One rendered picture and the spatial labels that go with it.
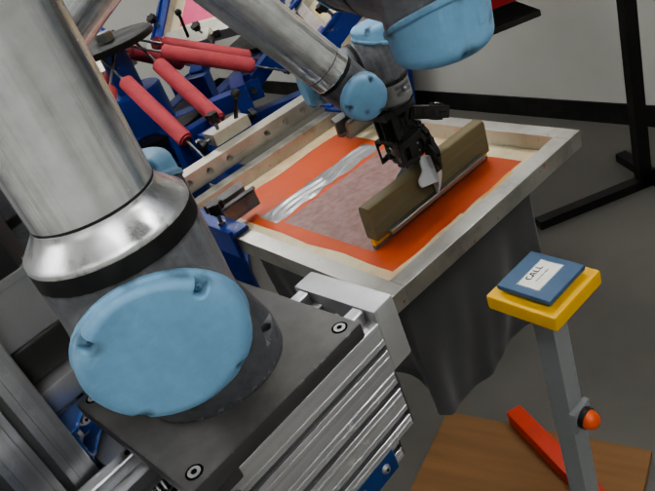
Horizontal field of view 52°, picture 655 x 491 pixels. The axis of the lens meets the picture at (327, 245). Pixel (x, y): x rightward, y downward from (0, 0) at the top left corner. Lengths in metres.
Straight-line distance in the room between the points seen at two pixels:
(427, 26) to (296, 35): 0.58
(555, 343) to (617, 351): 1.19
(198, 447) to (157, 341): 0.21
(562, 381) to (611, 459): 0.84
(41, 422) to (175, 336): 0.37
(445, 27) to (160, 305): 0.25
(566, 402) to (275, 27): 0.81
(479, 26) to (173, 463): 0.43
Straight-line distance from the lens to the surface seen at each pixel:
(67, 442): 0.80
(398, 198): 1.31
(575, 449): 1.39
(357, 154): 1.72
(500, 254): 1.49
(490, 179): 1.45
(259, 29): 1.02
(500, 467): 2.08
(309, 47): 1.04
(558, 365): 1.23
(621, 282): 2.63
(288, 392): 0.62
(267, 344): 0.65
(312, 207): 1.56
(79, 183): 0.41
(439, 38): 0.47
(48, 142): 0.40
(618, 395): 2.24
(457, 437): 2.18
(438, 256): 1.19
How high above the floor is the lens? 1.66
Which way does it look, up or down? 30 degrees down
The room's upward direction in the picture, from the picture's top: 22 degrees counter-clockwise
